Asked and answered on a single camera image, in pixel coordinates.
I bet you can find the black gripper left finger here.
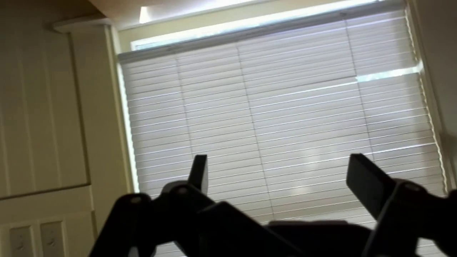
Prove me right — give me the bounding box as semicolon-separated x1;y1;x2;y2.
86;153;308;257

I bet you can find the white window blind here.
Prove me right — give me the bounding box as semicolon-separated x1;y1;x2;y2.
115;3;452;257

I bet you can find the cream panelled door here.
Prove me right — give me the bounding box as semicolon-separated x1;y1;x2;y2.
0;18;135;257

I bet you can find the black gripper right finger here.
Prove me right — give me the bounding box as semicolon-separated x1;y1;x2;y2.
344;152;457;257

